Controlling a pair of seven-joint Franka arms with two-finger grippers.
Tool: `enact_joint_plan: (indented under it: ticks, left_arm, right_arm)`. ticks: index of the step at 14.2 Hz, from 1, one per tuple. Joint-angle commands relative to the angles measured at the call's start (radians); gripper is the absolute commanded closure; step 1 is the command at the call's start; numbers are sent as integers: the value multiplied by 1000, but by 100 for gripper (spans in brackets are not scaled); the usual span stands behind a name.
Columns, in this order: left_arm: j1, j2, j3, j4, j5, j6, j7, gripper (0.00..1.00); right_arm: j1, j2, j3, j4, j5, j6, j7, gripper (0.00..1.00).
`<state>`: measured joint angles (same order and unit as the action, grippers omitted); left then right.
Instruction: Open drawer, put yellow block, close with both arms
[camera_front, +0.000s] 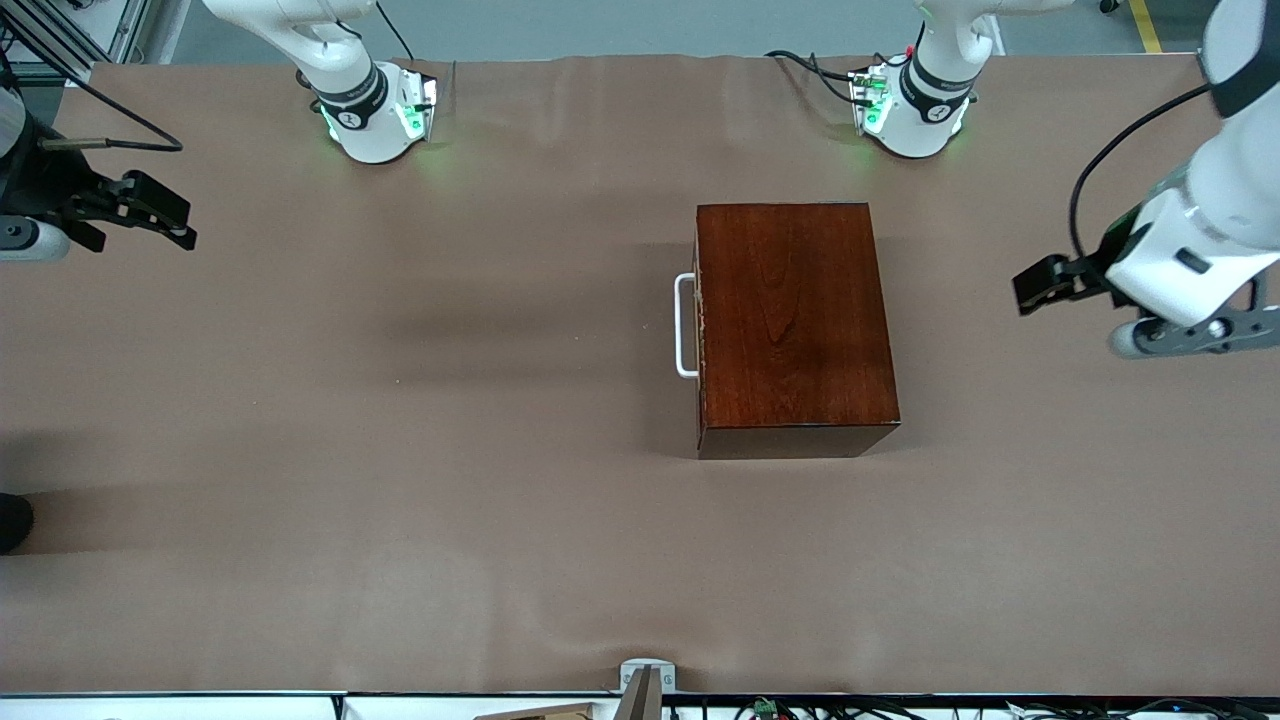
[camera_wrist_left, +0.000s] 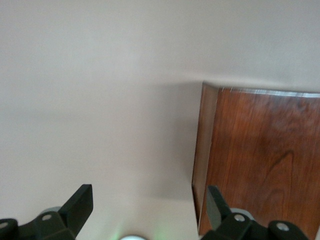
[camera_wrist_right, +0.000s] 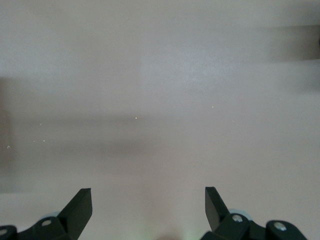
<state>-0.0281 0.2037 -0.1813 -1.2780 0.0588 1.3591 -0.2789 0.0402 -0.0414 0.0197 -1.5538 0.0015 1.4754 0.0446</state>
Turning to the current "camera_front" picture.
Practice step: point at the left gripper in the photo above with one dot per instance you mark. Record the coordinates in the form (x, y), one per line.
(1108, 257)

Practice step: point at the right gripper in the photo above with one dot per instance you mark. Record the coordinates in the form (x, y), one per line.
(42, 182)

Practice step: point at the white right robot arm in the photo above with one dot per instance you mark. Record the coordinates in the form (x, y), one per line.
(360, 110)

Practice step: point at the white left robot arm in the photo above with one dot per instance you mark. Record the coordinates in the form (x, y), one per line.
(925, 110)

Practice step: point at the dark red wooden cabinet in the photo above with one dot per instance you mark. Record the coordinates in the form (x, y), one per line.
(800, 330)

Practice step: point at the black round object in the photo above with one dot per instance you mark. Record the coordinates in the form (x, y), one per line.
(14, 522)

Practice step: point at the brown table cover mat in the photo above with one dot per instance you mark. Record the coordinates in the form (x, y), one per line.
(400, 580)

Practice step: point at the green connector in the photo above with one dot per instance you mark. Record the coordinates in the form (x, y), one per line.
(766, 709)

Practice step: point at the grey profile beam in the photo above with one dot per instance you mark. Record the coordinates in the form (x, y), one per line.
(640, 702)

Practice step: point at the light wooden plank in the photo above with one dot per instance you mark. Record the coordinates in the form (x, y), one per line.
(540, 713)

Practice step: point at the small metal bracket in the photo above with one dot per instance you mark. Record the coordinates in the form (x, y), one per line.
(626, 668)

